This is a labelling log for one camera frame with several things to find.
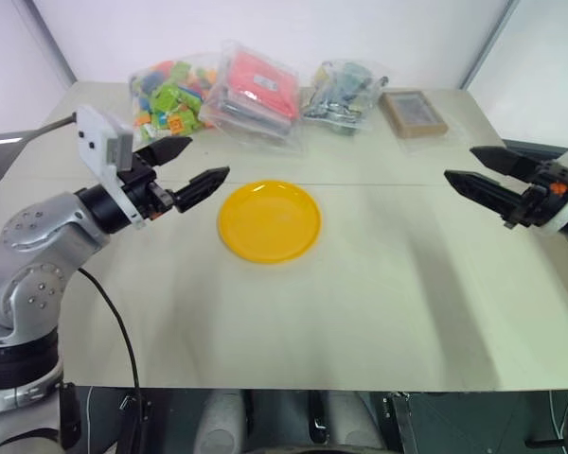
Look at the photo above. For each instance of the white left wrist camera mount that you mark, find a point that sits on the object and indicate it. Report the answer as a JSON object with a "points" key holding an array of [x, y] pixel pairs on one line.
{"points": [[94, 142]]}

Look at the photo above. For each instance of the dark panel with black frame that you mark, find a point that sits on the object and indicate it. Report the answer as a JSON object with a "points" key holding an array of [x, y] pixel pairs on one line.
{"points": [[478, 421]]}

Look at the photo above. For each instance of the clear bag of grey-green parts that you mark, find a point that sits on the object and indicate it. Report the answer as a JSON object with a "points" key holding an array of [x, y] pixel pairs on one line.
{"points": [[341, 94]]}

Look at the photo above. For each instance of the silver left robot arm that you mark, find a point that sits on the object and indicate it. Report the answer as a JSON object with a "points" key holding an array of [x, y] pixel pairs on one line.
{"points": [[28, 246]]}

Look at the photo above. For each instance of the clear bag of pink packets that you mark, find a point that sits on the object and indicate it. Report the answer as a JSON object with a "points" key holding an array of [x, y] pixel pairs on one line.
{"points": [[260, 90]]}

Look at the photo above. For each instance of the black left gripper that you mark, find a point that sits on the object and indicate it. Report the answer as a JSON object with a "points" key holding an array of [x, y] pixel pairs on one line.
{"points": [[144, 194]]}

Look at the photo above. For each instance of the yellow plastic plate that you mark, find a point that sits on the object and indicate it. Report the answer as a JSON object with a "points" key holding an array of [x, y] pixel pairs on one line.
{"points": [[270, 222]]}

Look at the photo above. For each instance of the black bracket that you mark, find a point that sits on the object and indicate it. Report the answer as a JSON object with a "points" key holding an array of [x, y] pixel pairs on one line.
{"points": [[135, 416]]}

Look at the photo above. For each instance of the brown flat box in wrap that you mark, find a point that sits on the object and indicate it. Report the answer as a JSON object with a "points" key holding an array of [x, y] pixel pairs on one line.
{"points": [[414, 113]]}

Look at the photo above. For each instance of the grey aluminium frame post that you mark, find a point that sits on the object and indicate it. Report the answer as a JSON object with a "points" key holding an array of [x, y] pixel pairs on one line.
{"points": [[52, 40], [485, 45]]}

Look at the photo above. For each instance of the black upright block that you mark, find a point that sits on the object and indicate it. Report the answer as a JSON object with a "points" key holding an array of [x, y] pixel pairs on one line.
{"points": [[70, 416]]}

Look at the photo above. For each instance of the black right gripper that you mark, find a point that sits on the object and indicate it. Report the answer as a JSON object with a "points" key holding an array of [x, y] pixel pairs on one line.
{"points": [[544, 194]]}

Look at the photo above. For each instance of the bag of colourful toy blocks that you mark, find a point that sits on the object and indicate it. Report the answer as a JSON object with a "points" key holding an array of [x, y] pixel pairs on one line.
{"points": [[170, 99]]}

